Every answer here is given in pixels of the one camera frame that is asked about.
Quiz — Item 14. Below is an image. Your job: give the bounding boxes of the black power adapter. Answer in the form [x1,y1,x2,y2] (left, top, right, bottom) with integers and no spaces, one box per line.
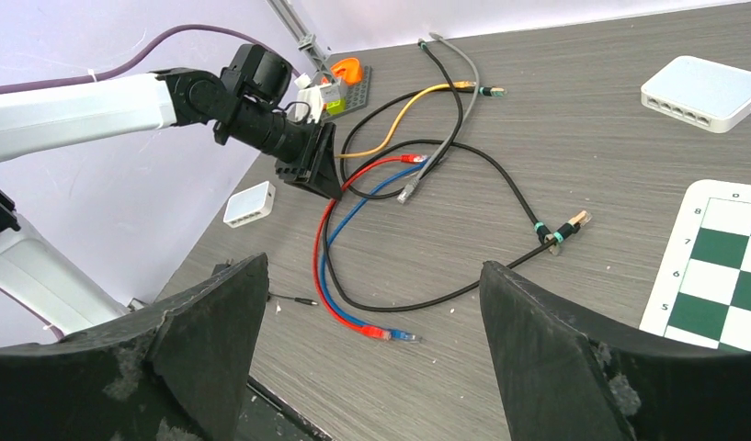
[211,259,318,306]

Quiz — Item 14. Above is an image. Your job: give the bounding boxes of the orange S-shaped block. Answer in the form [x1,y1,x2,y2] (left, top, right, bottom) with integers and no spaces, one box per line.
[331,57,364,86]

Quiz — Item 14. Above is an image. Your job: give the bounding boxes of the red ethernet cable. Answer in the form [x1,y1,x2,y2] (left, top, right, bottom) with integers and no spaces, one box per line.
[313,153,427,342]

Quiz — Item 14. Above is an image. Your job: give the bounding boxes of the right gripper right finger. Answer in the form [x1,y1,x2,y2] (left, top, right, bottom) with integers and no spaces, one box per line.
[479,261,751,440]

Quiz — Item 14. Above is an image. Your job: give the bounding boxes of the long black ethernet cable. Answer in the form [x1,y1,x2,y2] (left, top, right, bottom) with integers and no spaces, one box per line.
[323,139,593,314]

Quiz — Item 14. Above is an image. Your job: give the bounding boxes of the white network switch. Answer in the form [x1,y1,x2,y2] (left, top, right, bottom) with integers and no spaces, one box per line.
[222,181,276,229]
[640,55,751,133]

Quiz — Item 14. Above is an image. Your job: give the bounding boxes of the lime green lego brick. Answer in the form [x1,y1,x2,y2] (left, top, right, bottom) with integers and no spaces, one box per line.
[324,98,347,116]

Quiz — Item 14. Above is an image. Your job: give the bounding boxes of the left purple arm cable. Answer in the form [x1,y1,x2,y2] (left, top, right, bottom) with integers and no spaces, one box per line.
[0,24,303,98]

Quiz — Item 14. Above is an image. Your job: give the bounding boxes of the grey ethernet cable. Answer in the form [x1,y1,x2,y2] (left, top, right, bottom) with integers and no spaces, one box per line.
[396,31,481,205]

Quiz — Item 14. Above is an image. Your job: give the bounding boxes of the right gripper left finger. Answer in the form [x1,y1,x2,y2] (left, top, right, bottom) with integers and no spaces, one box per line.
[0,254,269,440]

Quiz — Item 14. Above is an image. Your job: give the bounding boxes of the yellow ethernet cable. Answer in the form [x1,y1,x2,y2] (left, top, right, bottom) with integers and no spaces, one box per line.
[336,79,477,161]

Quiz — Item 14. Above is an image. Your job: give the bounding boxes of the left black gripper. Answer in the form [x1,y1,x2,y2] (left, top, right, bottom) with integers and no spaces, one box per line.
[241,100,343,200]

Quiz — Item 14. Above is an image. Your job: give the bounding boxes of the blue ethernet cable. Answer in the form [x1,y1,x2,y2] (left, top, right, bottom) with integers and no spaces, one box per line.
[319,159,423,344]

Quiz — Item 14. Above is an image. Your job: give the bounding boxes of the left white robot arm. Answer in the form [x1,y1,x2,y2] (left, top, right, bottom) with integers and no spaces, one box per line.
[0,44,342,334]

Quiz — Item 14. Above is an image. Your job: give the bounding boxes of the grey lego baseplate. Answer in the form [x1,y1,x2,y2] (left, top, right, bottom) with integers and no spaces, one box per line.
[324,65,372,120]

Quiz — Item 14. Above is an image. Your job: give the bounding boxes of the green white chessboard mat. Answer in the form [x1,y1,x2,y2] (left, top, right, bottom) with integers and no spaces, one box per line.
[639,179,751,353]

